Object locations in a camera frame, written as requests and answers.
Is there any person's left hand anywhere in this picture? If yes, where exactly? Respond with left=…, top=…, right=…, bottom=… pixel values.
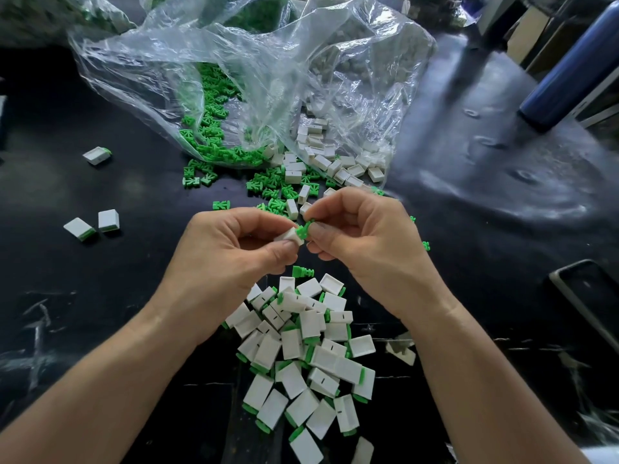
left=157, top=208, right=303, bottom=346

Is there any person's right hand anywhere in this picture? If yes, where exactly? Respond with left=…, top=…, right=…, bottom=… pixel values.
left=302, top=186, right=453, bottom=323

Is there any heap of white caps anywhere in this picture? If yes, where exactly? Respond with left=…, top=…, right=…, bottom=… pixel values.
left=283, top=115, right=388, bottom=220

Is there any assembled white-green part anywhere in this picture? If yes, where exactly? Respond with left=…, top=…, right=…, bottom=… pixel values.
left=83, top=146, right=113, bottom=167
left=64, top=217, right=97, bottom=242
left=97, top=208, right=121, bottom=234

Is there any pile of assembled white-green pieces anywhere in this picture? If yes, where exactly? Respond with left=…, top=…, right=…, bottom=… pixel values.
left=224, top=266, right=378, bottom=464

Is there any pile of green clips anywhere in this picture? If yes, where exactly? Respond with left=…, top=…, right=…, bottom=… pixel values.
left=181, top=63, right=433, bottom=252

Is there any person's right forearm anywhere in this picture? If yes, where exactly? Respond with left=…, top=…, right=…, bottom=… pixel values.
left=397, top=293, right=591, bottom=464

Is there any person's left forearm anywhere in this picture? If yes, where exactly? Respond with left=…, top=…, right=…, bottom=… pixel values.
left=0, top=309, right=209, bottom=464

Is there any empty white shell right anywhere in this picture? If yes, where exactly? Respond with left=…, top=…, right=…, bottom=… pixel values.
left=386, top=335, right=418, bottom=367

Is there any clear plastic bag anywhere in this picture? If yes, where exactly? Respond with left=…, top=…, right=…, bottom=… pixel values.
left=68, top=0, right=437, bottom=172

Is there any black smartphone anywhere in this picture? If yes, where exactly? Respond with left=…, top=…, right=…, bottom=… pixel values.
left=549, top=258, right=619, bottom=354

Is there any brown cardboard box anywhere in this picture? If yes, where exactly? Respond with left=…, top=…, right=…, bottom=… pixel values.
left=505, top=3, right=551, bottom=62

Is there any blue cylinder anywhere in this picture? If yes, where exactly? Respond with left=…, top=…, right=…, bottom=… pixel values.
left=518, top=0, right=619, bottom=131

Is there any plastic bag full of green pieces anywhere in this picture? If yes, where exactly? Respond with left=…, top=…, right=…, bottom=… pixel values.
left=140, top=0, right=291, bottom=33

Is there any large bag of assembled pieces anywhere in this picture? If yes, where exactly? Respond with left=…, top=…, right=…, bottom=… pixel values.
left=0, top=0, right=135, bottom=49

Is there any white metal frame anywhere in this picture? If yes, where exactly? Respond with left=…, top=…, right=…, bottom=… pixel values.
left=474, top=0, right=619, bottom=64

